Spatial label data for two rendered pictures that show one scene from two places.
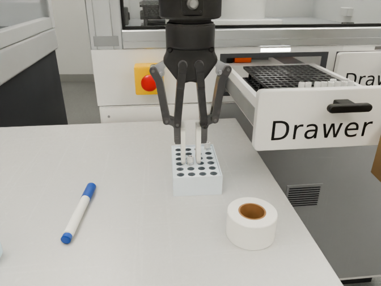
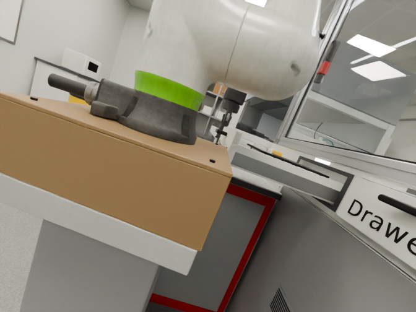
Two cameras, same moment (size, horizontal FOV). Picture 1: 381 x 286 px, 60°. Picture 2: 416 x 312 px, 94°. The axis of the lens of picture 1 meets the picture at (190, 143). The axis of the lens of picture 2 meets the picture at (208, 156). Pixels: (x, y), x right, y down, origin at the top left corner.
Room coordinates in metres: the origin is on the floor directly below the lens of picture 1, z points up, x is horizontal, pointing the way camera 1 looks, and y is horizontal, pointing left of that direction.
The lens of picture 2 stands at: (0.52, -0.89, 0.92)
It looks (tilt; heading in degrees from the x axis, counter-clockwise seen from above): 9 degrees down; 91
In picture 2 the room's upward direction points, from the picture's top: 21 degrees clockwise
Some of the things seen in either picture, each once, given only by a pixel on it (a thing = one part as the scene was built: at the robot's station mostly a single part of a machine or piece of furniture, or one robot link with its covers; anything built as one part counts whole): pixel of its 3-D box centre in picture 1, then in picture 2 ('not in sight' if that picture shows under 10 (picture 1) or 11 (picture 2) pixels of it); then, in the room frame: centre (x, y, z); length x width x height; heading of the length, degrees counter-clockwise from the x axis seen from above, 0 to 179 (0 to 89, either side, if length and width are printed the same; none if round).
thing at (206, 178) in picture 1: (194, 168); not in sight; (0.53, -0.01, 0.78); 0.12 x 0.08 x 0.04; 4
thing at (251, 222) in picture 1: (250, 222); not in sight; (0.38, -0.09, 0.78); 0.07 x 0.07 x 0.04
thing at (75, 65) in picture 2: not in sight; (78, 90); (-2.15, 2.58, 0.61); 1.15 x 0.72 x 1.22; 90
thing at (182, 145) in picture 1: (182, 142); not in sight; (0.52, 0.01, 0.84); 0.03 x 0.01 x 0.07; 4
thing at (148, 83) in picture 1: (149, 82); not in sight; (0.78, 0.10, 0.88); 0.04 x 0.03 x 0.04; 96
